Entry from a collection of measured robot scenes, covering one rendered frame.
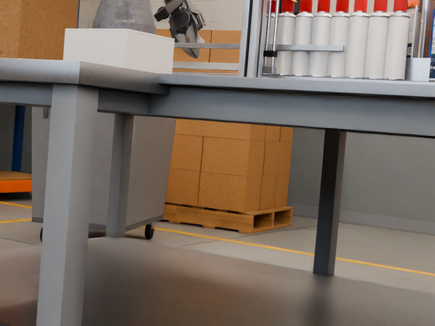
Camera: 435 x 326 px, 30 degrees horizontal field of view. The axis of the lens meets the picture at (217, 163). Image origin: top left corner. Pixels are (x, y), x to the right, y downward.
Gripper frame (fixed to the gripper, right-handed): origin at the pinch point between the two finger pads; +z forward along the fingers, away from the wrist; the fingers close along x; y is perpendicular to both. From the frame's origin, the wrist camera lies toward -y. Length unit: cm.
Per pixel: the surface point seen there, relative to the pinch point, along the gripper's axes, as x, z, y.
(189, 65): 4.6, 0.9, 3.6
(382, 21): -54, 21, -2
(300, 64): -29.7, 19.8, -2.1
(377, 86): -65, 51, -65
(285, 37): -28.8, 11.1, -2.4
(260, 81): -46, 40, -65
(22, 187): 336, -99, 269
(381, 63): -49, 30, -1
